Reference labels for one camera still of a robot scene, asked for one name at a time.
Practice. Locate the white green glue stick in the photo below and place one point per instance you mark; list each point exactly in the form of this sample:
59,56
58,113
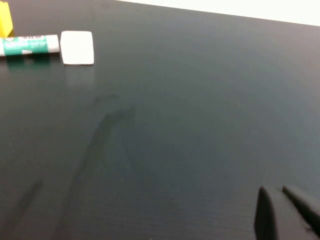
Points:
25,45

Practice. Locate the white cube block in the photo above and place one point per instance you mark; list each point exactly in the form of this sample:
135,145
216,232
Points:
77,47

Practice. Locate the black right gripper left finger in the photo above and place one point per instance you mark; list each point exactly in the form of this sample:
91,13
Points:
266,220

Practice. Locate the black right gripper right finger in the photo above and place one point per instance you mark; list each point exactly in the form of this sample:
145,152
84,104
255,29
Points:
307,210

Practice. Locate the yellow cube block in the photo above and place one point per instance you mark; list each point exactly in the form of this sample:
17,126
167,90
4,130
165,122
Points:
5,20

